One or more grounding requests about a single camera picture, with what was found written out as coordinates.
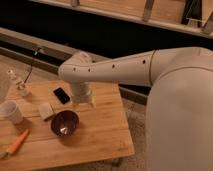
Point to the wooden table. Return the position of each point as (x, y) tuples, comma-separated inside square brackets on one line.
[(102, 132)]

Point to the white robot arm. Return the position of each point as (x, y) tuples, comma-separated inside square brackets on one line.
[(179, 111)]

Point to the black smartphone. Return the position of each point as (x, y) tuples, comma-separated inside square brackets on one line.
[(61, 95)]

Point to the white paper cup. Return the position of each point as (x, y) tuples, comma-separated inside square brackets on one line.
[(10, 110)]

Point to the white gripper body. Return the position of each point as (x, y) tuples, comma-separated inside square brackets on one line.
[(81, 92)]

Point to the beige sponge block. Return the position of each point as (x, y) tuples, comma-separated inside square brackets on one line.
[(45, 110)]

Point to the dark purple ceramic bowl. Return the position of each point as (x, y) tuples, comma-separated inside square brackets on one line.
[(64, 123)]

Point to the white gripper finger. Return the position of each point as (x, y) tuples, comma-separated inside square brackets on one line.
[(92, 103)]

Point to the orange carrot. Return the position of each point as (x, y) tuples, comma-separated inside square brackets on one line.
[(12, 148)]

